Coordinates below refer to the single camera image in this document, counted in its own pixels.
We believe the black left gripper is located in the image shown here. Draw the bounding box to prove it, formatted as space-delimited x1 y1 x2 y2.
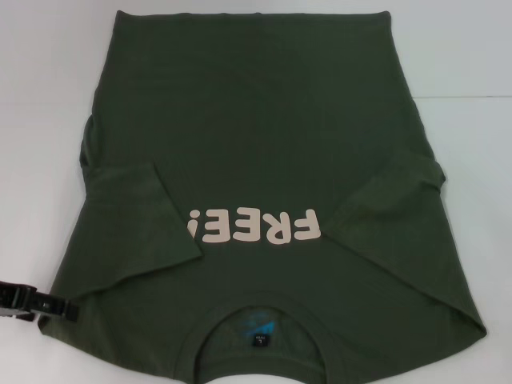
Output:
0 279 82 322

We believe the dark green FREE! t-shirt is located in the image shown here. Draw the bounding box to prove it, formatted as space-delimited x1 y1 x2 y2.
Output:
37 10 489 384

